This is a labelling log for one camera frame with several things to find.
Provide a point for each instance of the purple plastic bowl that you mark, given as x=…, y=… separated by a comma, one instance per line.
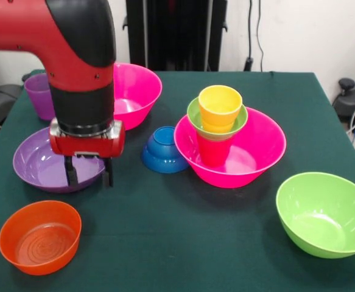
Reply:
x=43, y=170

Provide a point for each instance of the yellow plastic cup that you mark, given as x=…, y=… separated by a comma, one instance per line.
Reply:
x=220, y=106

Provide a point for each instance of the large lime green bowl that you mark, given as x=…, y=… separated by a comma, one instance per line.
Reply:
x=323, y=213

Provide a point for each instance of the dark green tablecloth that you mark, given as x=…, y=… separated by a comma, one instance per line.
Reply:
x=165, y=228

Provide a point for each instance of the grey pedestal foot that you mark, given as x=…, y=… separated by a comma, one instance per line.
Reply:
x=0, y=100
x=344, y=106

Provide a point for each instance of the pink red plastic cup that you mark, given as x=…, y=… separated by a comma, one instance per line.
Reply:
x=213, y=152

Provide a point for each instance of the small lime green bowl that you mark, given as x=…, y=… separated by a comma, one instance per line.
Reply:
x=241, y=115

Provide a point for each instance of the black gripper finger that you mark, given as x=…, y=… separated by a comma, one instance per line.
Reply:
x=71, y=171
x=108, y=173

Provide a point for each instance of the magenta plastic bowl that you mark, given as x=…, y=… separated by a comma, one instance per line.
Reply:
x=265, y=152
x=137, y=91

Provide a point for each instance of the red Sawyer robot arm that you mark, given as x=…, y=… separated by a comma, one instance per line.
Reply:
x=73, y=45

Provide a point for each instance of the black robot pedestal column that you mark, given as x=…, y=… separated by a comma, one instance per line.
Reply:
x=171, y=36

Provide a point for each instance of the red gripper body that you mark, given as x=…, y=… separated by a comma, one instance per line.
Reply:
x=87, y=147

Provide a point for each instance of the purple plastic cup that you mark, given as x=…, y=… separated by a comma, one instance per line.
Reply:
x=38, y=97

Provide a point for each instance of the red plastic bowl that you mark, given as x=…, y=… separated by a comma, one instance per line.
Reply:
x=40, y=240

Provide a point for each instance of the blue plastic bowl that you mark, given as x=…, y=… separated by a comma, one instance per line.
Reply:
x=159, y=152

